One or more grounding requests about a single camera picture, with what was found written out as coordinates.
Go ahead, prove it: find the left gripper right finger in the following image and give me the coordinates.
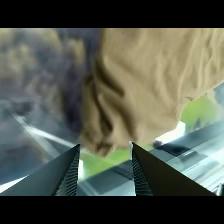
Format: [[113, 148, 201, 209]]
[[131, 141, 216, 197]]

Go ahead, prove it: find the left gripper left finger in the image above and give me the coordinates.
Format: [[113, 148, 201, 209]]
[[0, 143, 81, 197]]

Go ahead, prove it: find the brown T-shirt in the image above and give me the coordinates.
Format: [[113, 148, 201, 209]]
[[79, 28, 224, 158]]

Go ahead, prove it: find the silver frame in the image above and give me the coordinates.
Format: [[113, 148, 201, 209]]
[[77, 120, 224, 197]]

